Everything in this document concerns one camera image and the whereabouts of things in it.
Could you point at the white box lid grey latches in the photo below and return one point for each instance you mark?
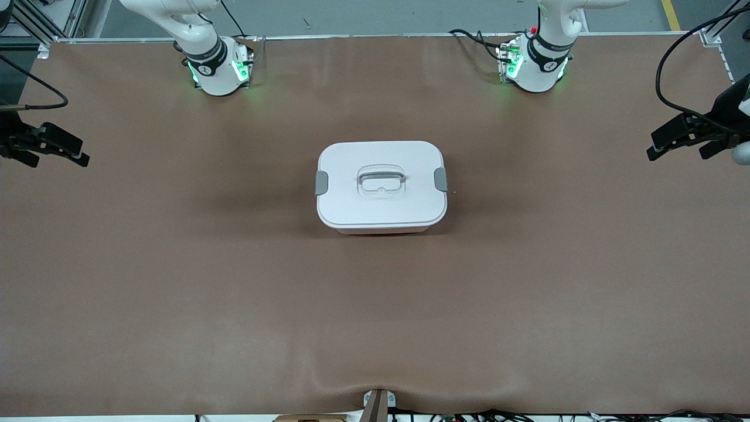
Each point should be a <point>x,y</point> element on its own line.
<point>381,211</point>

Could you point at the pink plastic storage box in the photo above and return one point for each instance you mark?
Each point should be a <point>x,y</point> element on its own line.
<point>381,232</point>

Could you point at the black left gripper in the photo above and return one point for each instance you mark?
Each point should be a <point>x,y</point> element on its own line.
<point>725,109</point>

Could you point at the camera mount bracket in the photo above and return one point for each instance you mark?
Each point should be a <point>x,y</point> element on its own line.
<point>378,407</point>

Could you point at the brown table mat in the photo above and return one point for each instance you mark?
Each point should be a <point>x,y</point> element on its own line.
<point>375,322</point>

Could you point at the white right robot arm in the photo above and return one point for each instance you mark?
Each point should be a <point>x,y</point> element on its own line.
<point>211,73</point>

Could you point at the aluminium table edge rail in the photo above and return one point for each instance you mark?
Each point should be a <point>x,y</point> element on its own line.
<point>351,36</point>

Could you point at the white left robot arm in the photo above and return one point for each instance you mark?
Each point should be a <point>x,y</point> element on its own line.
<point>539,73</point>

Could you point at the aluminium frame profile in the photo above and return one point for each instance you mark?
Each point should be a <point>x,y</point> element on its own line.
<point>711,38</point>
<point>76,17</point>

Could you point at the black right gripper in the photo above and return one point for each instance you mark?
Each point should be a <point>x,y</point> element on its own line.
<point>8,130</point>

